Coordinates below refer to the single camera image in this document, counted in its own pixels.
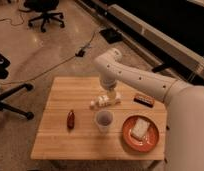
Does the white plastic bottle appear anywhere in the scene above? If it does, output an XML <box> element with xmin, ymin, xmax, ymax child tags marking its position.
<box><xmin>90</xmin><ymin>92</ymin><xmax>121</xmax><ymax>109</ymax></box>

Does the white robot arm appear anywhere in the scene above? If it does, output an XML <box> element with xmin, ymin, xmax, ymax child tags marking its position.
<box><xmin>94</xmin><ymin>48</ymin><xmax>204</xmax><ymax>171</ymax></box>

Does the small brown sauce bottle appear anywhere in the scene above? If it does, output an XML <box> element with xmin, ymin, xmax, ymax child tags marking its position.
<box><xmin>67</xmin><ymin>110</ymin><xmax>75</xmax><ymax>129</ymax></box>

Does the black orange snack bar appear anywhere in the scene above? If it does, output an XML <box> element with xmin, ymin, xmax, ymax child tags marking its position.
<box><xmin>134</xmin><ymin>94</ymin><xmax>154</xmax><ymax>107</ymax></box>

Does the wooden table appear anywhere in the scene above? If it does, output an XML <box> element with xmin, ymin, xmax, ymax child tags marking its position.
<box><xmin>31</xmin><ymin>77</ymin><xmax>167</xmax><ymax>160</ymax></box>

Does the orange plate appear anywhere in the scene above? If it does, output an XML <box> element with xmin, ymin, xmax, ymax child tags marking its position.
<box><xmin>122</xmin><ymin>115</ymin><xmax>159</xmax><ymax>153</ymax></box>

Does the black floor plate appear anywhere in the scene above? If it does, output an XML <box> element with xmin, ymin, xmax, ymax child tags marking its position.
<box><xmin>100</xmin><ymin>28</ymin><xmax>122</xmax><ymax>44</ymax></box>

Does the black office chair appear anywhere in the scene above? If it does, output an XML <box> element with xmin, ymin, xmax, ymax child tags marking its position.
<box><xmin>24</xmin><ymin>0</ymin><xmax>65</xmax><ymax>32</ymax></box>

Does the black chair base left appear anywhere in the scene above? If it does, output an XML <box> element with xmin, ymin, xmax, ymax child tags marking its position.
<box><xmin>0</xmin><ymin>83</ymin><xmax>34</xmax><ymax>120</ymax></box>

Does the black floor cable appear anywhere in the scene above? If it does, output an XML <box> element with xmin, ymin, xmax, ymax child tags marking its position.
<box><xmin>0</xmin><ymin>24</ymin><xmax>106</xmax><ymax>86</ymax></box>

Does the long grey rail beam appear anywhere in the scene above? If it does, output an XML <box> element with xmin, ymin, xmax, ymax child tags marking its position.
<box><xmin>79</xmin><ymin>0</ymin><xmax>204</xmax><ymax>73</ymax></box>

